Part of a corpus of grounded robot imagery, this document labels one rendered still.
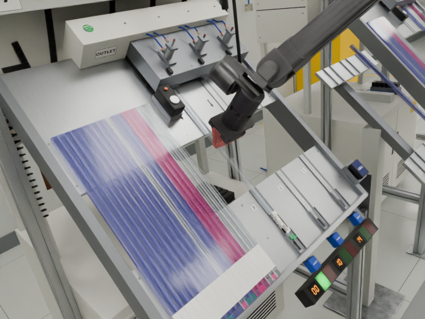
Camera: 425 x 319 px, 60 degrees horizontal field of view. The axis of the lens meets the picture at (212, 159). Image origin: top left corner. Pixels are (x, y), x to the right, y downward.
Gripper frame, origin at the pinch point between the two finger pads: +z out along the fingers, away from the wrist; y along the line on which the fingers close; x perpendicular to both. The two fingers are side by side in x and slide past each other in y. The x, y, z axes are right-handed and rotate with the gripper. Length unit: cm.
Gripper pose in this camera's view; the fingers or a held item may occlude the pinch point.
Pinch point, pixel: (217, 143)
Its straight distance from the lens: 92.6
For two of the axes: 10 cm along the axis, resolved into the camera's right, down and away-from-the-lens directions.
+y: -6.9, 3.9, -6.1
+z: -3.7, 5.4, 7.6
